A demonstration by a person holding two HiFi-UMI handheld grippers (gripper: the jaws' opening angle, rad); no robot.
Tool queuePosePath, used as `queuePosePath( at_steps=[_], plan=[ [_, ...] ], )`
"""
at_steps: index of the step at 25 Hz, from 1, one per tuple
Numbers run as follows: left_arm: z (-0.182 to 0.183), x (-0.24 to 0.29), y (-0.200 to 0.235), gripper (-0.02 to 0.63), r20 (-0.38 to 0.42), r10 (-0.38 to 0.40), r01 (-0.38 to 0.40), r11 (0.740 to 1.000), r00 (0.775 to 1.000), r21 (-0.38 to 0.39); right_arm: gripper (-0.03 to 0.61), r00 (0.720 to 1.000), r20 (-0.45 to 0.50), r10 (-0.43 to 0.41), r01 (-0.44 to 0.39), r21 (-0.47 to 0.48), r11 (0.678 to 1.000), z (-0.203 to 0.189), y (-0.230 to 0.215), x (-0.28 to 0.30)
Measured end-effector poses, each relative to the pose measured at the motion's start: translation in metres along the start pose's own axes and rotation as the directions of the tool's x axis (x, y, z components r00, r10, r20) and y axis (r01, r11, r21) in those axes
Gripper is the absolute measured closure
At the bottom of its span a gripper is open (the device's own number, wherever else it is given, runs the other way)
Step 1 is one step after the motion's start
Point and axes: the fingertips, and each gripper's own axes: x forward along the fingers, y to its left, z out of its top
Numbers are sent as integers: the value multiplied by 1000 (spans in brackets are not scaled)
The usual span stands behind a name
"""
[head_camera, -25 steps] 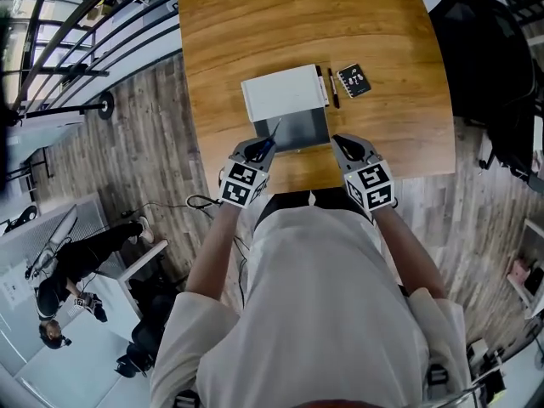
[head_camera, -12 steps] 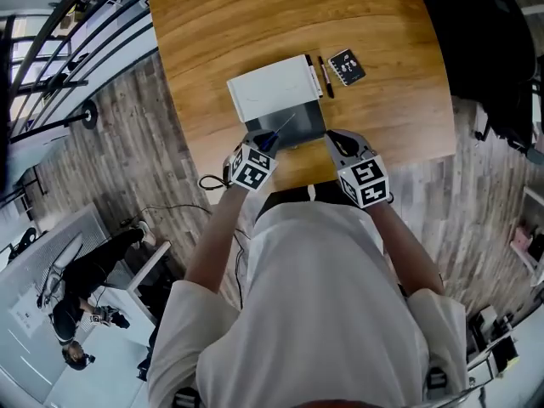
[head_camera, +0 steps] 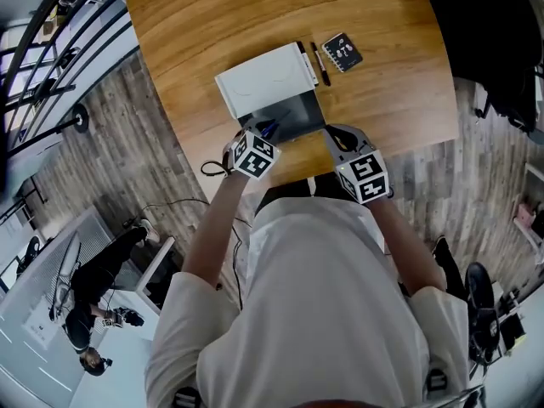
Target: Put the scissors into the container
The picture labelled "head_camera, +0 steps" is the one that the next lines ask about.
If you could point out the person's right forearm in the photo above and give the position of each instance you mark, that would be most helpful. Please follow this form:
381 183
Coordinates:
404 245

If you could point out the black marker pen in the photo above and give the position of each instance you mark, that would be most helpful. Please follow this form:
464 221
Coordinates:
320 63

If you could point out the black round stand base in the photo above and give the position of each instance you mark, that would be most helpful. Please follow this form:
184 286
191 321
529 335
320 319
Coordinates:
81 118

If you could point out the small black spiral notebook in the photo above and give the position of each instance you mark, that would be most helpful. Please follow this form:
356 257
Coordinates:
342 52

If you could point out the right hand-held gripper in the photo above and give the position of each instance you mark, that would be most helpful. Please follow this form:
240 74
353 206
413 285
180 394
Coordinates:
361 172

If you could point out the large black covered furniture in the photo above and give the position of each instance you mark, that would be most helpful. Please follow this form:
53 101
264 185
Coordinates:
484 36

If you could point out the white partition desk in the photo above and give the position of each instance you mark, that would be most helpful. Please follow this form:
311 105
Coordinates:
55 296

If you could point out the person's black trousers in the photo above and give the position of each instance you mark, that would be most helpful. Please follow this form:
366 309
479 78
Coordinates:
297 191

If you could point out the black marker with white label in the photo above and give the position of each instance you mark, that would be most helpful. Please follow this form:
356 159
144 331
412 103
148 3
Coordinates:
307 63

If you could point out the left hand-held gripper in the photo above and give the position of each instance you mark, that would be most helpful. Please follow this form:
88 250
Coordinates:
255 156

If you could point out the white container with lid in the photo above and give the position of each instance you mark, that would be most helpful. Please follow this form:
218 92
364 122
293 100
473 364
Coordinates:
265 79

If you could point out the person's white shirt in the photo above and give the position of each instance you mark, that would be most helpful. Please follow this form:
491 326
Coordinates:
314 313

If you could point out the black metal railing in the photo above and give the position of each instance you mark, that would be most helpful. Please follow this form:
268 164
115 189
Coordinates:
51 58

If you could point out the person's left forearm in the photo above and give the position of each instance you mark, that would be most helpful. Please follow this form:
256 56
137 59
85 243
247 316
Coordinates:
217 228

